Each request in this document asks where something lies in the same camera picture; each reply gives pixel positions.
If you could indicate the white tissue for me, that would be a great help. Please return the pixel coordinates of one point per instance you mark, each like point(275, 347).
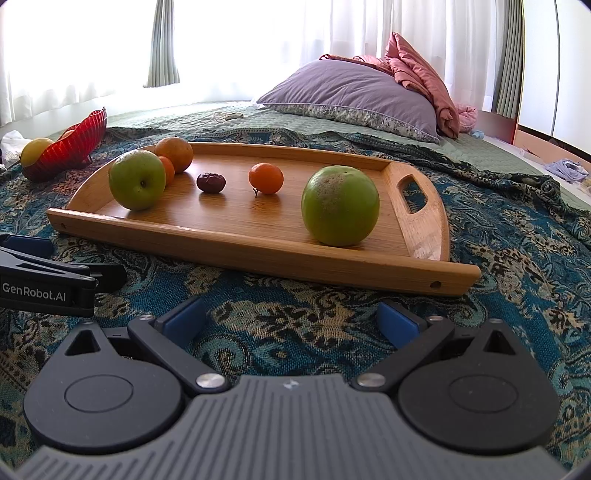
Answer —
point(11, 145)

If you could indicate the purple pillow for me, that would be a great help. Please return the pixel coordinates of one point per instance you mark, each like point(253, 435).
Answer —
point(355, 92)

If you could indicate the wooden tray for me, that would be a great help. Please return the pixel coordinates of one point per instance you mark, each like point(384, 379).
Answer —
point(258, 218)

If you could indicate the pink quilt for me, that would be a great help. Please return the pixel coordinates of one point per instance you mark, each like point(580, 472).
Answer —
point(422, 74)

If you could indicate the white wardrobe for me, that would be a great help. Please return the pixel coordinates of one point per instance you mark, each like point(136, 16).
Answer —
point(570, 69)

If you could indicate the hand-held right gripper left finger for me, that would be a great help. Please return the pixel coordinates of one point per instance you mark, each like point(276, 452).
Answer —
point(182, 324)

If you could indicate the yellow round fruit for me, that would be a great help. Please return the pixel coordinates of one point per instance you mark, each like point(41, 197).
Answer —
point(34, 150)

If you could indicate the dark red date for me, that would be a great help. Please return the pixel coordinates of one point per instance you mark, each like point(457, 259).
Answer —
point(211, 182)

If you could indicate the reddish wooden bed frame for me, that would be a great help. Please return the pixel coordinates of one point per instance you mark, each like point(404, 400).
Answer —
point(501, 124)

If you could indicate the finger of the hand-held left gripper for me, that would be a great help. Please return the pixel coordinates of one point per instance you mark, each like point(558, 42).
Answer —
point(108, 277)
point(30, 246)

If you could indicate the small tangerine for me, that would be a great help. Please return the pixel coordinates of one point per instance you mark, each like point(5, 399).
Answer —
point(266, 178)
point(168, 170)

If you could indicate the large orange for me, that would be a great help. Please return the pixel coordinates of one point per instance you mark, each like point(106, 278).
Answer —
point(174, 153)

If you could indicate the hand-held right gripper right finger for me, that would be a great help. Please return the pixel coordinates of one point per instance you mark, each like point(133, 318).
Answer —
point(397, 324)

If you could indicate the white sheer curtain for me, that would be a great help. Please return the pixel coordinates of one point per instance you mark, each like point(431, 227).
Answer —
point(277, 37)

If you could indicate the green quilted bedsheet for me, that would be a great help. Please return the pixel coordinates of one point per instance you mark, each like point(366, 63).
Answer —
point(489, 159)

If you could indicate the patterned teal blanket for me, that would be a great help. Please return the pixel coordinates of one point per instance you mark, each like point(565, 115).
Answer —
point(286, 323)

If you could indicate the grey-green curtain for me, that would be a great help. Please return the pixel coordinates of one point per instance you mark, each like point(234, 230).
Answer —
point(508, 60)
point(161, 44)

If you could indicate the lilac cloth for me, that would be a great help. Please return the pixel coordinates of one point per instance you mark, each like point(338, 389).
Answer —
point(567, 170)

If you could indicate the red glass bowl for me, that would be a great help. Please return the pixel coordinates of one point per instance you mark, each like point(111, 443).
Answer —
point(69, 150)

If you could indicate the green apple with brown spot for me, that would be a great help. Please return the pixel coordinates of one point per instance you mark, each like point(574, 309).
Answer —
point(340, 206)

